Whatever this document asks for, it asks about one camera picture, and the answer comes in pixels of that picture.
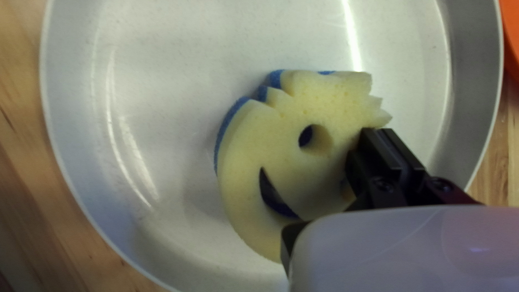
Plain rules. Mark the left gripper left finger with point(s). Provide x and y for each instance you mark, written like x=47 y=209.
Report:
x=377 y=174

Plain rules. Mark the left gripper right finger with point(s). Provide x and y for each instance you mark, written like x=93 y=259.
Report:
x=434 y=190

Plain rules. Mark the yellow sponge blue backing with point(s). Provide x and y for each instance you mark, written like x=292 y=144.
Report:
x=263 y=162

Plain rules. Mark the orange round plate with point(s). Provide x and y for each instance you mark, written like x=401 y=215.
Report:
x=511 y=28

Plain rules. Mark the grey round plate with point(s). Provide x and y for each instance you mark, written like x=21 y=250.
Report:
x=142 y=101

